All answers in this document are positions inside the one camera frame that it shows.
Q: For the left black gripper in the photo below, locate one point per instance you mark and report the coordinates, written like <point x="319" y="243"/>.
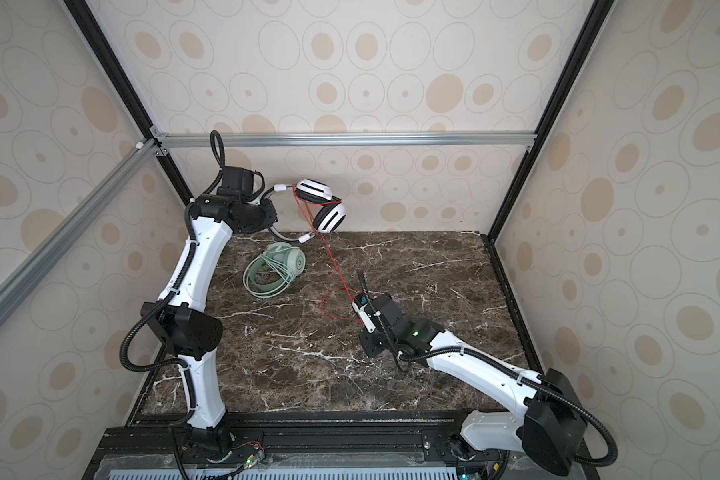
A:
<point x="271" y="216"/>

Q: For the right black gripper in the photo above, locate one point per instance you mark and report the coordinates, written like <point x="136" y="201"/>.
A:
<point x="365" y="345"/>

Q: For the mint green headphones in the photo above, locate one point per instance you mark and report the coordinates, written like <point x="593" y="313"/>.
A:
<point x="274" y="270"/>

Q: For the white black red headphones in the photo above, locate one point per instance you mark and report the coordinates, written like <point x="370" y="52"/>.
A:
<point x="324" y="211"/>

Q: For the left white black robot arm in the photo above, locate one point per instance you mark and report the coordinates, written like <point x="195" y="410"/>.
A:
<point x="178" y="317"/>

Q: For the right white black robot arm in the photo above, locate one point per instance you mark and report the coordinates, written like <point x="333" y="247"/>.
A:
<point x="543" y="416"/>

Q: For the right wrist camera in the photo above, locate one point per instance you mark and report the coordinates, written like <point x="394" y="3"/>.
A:
<point x="365" y="316"/>

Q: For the horizontal aluminium rail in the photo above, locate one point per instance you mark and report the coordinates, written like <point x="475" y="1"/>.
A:
<point x="384" y="139"/>

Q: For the left diagonal aluminium rail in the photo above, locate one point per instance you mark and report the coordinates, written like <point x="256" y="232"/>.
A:
<point x="15" y="289"/>

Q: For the left black frame post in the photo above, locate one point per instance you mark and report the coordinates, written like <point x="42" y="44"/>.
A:
<point x="83" y="18"/>

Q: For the black frame post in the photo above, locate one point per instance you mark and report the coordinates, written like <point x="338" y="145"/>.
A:
<point x="83" y="18"/>
<point x="587" y="36"/>

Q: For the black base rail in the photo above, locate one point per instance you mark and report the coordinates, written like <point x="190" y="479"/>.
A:
<point x="425" y="434"/>

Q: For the right black frame post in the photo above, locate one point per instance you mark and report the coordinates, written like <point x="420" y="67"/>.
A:
<point x="587" y="36"/>

